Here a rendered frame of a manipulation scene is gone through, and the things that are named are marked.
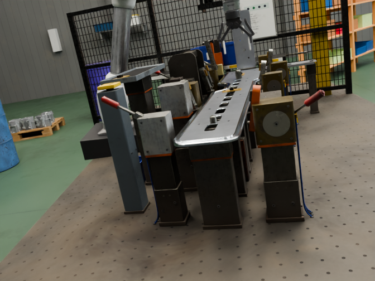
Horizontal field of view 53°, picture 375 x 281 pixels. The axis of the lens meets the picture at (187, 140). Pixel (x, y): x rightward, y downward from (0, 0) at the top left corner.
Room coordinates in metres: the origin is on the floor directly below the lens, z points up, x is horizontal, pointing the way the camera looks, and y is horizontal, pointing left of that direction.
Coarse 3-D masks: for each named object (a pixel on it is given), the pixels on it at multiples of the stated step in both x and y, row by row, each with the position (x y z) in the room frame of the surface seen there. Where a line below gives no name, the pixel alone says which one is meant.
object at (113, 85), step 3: (105, 84) 1.28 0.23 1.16; (108, 84) 1.26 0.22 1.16; (111, 84) 1.25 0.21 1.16; (114, 84) 1.24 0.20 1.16; (117, 84) 1.26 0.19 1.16; (120, 84) 1.28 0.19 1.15; (99, 87) 1.25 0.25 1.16; (102, 87) 1.24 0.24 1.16; (105, 87) 1.24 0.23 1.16; (108, 87) 1.24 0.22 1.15; (111, 87) 1.24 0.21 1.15; (114, 87) 1.24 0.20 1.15; (108, 90) 1.26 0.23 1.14
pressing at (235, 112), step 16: (224, 80) 1.99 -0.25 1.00; (256, 80) 1.83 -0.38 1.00; (208, 96) 1.59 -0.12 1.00; (224, 96) 1.54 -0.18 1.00; (240, 96) 1.48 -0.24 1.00; (208, 112) 1.30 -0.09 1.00; (224, 112) 1.26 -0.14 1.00; (240, 112) 1.22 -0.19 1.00; (192, 128) 1.12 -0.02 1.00; (224, 128) 1.05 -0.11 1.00; (240, 128) 1.03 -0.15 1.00; (176, 144) 1.00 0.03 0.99; (192, 144) 0.98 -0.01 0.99
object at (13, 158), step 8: (0, 104) 4.80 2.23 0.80; (0, 112) 4.74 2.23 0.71; (0, 120) 4.69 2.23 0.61; (0, 128) 4.66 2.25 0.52; (8, 128) 4.83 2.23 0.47; (0, 136) 4.62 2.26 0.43; (8, 136) 4.76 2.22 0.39; (0, 144) 4.59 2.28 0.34; (8, 144) 4.70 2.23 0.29; (0, 152) 4.57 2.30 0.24; (8, 152) 4.66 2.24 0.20; (16, 152) 4.85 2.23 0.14; (0, 160) 4.55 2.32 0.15; (8, 160) 4.63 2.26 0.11; (16, 160) 4.76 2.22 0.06; (0, 168) 4.53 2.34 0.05; (8, 168) 4.61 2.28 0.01
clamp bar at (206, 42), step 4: (208, 40) 2.14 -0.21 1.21; (212, 40) 2.12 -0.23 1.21; (204, 44) 2.14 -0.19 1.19; (208, 44) 2.12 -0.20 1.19; (208, 48) 2.13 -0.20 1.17; (208, 52) 2.13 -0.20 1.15; (212, 52) 2.15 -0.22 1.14; (212, 56) 2.12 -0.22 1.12; (212, 60) 2.12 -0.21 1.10; (212, 64) 2.12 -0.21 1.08; (216, 64) 2.15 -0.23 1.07
